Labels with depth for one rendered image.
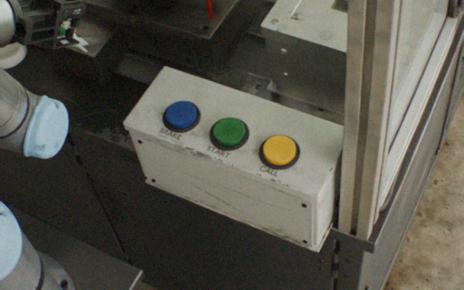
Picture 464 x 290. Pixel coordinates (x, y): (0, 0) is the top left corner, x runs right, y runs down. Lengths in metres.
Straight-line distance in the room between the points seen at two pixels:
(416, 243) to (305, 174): 1.01
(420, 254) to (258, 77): 0.84
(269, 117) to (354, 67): 0.23
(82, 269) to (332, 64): 0.46
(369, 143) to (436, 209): 1.11
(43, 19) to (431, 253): 1.19
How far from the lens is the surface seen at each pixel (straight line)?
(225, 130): 0.88
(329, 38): 0.98
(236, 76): 1.13
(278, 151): 0.85
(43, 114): 0.84
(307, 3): 1.04
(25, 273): 0.86
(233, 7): 1.12
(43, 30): 1.01
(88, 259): 1.01
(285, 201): 0.88
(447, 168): 1.96
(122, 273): 0.98
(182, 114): 0.90
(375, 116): 0.74
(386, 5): 0.62
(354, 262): 1.08
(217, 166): 0.89
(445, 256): 1.82
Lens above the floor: 1.61
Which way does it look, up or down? 53 degrees down
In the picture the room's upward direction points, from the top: 9 degrees counter-clockwise
